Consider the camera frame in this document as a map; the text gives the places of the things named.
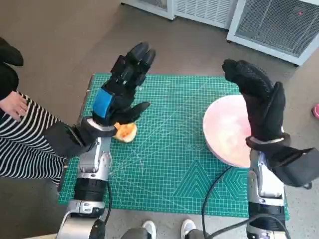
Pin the oblong orange striped toy bread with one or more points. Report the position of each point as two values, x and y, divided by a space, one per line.
127 134

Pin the green cutting mat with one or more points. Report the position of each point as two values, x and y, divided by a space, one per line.
162 154

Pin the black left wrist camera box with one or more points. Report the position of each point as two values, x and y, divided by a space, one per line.
62 139

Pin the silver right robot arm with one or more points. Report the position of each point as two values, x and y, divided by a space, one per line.
266 179

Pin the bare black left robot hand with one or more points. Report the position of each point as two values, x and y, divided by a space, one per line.
117 99

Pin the pink object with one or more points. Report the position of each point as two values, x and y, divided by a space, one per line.
316 110

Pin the narrow white cabinet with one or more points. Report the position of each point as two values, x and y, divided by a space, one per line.
149 6

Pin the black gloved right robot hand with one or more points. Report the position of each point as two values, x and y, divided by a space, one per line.
259 99

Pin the person's hand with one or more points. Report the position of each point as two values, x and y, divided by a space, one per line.
13 104

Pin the pink bowl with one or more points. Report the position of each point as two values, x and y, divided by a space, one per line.
224 129

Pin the white cabinet with louvre grille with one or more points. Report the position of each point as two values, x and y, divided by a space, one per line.
204 10

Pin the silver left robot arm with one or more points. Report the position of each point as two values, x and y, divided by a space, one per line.
93 161

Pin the white cabinet with mesh panel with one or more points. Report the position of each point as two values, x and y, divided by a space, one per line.
274 25

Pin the person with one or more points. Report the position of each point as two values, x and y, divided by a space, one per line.
25 149

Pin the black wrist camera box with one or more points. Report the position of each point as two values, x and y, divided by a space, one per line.
296 166
62 139

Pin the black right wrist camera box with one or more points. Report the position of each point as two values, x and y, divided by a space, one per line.
296 166

